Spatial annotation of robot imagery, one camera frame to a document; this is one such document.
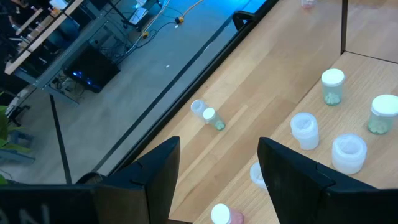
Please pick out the translucent white medicine bottle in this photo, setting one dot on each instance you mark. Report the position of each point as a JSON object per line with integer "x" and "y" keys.
{"x": 305, "y": 132}

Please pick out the green medicine bottle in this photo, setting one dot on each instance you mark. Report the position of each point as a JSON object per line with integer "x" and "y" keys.
{"x": 383, "y": 115}
{"x": 214, "y": 119}
{"x": 332, "y": 88}

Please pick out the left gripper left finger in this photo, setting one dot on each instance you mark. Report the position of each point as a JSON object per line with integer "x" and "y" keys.
{"x": 155, "y": 180}

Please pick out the yellow power plug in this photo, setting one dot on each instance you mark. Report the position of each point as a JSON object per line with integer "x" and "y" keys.
{"x": 178, "y": 20}

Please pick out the black desk frame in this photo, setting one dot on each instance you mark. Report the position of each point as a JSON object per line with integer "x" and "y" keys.
{"x": 124, "y": 14}

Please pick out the white cups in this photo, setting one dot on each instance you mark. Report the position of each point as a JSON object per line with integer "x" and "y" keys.
{"x": 349, "y": 154}

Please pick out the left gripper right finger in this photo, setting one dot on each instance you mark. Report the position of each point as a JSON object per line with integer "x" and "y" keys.
{"x": 304, "y": 193}

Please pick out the wooden desk grey frame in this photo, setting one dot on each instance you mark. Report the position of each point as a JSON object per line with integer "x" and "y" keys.
{"x": 46, "y": 28}

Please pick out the black computer tower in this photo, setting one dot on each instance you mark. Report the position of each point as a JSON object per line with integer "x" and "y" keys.
{"x": 90, "y": 68}

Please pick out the black bar bracket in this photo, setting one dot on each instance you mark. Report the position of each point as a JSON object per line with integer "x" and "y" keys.
{"x": 244, "y": 18}

